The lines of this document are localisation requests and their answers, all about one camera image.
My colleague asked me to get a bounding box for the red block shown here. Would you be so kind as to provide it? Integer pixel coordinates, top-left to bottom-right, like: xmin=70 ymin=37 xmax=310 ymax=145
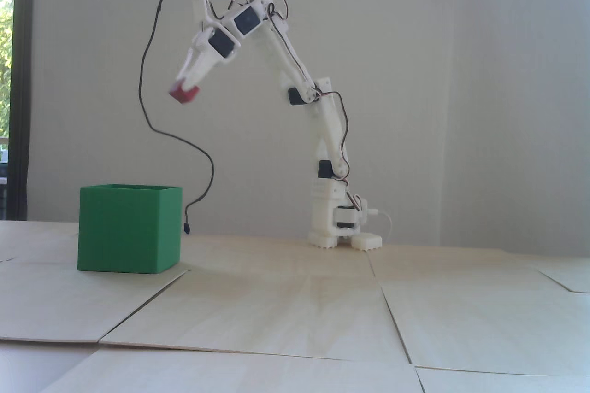
xmin=169 ymin=81 xmax=201 ymax=105

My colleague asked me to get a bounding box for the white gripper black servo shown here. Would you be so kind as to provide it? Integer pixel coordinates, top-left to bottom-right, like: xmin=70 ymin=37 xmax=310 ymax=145
xmin=177 ymin=21 xmax=243 ymax=88

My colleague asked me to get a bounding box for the white power cable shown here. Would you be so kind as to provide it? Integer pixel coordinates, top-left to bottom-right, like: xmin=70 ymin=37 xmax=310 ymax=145
xmin=369 ymin=210 xmax=395 ymax=242

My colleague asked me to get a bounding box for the green open box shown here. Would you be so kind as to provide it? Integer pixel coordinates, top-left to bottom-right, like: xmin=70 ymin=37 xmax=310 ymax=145
xmin=77 ymin=184 xmax=183 ymax=274

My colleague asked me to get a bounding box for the black camera cable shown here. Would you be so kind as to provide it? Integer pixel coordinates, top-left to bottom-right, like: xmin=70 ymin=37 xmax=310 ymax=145
xmin=138 ymin=0 xmax=216 ymax=236

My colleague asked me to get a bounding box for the red white servo wire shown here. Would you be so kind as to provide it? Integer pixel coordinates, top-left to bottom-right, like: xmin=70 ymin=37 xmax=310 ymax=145
xmin=323 ymin=90 xmax=350 ymax=182

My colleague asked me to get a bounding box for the dark window frame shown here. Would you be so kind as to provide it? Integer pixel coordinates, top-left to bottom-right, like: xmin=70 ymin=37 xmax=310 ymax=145
xmin=11 ymin=0 xmax=35 ymax=221

